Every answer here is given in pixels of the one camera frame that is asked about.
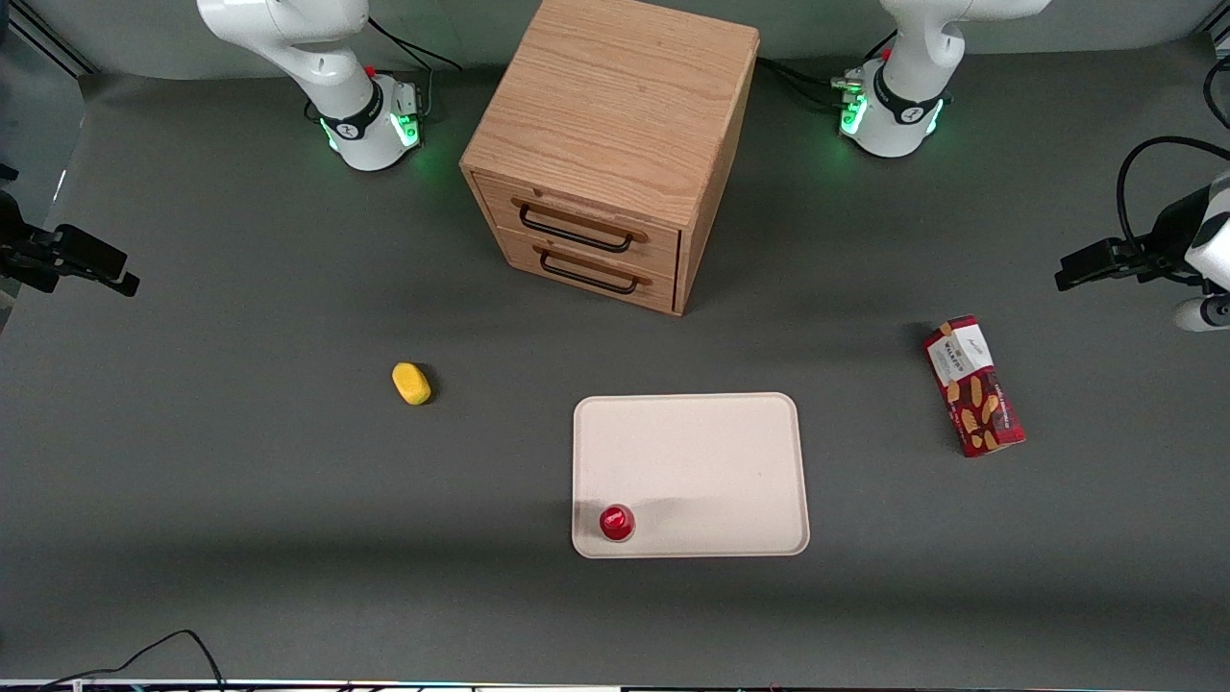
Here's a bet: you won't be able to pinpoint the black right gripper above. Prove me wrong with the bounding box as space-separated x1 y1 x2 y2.
0 190 141 298

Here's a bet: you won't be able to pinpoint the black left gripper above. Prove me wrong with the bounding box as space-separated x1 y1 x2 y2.
1054 185 1214 292

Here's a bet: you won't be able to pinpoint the red cookie box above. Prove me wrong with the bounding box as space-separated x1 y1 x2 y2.
923 315 1027 458

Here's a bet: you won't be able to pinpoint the beige rectangular tray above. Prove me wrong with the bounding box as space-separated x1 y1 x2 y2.
572 392 811 559

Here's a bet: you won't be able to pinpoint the yellow lemon-shaped object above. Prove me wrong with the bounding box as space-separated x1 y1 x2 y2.
392 361 433 407

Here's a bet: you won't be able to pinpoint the oak wooden drawer cabinet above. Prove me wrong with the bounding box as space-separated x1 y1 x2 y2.
459 0 761 317

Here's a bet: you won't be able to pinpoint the black looped gripper cable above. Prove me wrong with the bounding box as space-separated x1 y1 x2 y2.
1116 136 1230 253

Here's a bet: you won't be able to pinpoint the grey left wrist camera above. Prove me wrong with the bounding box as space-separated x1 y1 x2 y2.
1173 294 1230 334

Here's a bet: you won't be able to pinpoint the black hanging cable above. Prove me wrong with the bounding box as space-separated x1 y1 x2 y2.
1203 56 1230 131

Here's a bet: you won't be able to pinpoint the black frame bar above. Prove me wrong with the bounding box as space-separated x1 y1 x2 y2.
0 0 100 80

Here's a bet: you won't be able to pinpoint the black left arm base cables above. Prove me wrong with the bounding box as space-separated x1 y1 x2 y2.
757 33 897 111

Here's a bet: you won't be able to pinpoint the black arm base cables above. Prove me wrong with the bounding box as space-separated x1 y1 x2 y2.
757 33 897 111
365 15 464 121

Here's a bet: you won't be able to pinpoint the black right arm base cables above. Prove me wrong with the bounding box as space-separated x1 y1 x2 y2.
365 15 464 121

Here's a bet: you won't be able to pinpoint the black cable on table edge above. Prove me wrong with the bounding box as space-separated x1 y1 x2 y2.
37 630 228 692

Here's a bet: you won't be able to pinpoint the wooden drawer with black handle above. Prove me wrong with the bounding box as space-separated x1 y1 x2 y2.
471 173 682 280
494 226 678 314

